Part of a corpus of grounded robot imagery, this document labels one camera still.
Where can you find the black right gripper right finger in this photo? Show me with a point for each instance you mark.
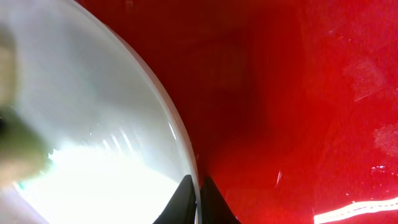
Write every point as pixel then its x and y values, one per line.
pixel 214 209

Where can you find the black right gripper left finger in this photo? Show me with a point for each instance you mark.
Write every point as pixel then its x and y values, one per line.
pixel 181 208

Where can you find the white plate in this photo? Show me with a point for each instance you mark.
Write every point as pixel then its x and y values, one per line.
pixel 117 144

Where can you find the green yellow sponge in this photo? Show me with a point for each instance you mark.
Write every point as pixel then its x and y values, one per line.
pixel 24 154

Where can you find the red serving tray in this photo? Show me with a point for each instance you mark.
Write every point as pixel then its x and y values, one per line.
pixel 290 106

